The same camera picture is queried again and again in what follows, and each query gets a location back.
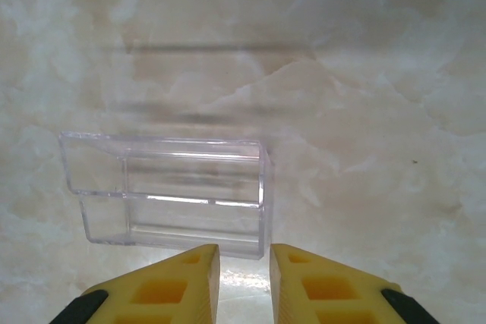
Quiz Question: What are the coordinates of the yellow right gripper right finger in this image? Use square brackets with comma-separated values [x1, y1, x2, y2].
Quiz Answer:
[268, 243, 443, 324]

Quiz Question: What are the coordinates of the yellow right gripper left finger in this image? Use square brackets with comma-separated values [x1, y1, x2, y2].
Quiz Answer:
[47, 244, 222, 324]

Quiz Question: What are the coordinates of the clear acrylic card stand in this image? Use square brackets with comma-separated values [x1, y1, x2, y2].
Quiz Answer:
[59, 131, 274, 261]

